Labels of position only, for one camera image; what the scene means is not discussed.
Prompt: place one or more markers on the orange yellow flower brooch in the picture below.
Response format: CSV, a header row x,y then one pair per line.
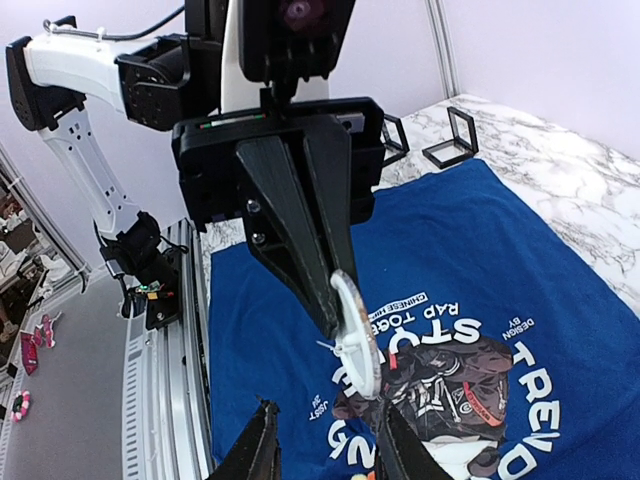
x,y
364,476

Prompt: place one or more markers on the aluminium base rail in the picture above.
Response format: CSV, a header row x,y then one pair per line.
x,y
166,430

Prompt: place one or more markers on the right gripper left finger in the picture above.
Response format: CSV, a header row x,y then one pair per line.
x,y
256,453

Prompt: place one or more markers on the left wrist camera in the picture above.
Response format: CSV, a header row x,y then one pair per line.
x,y
278,52

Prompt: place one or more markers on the black brooch display box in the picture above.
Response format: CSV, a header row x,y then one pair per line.
x,y
462,144

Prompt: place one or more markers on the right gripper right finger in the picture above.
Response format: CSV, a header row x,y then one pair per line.
x,y
400,454

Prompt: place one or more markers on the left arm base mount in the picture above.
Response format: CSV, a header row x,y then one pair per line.
x,y
160,303

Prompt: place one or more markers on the blue printed t-shirt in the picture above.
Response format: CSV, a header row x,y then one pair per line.
x,y
506,353

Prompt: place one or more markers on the pink packaging on floor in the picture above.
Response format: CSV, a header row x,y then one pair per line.
x,y
41,336

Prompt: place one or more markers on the left aluminium frame post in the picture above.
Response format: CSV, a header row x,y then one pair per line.
x,y
443,47

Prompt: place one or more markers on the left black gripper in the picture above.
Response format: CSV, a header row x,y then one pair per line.
x,y
276,172

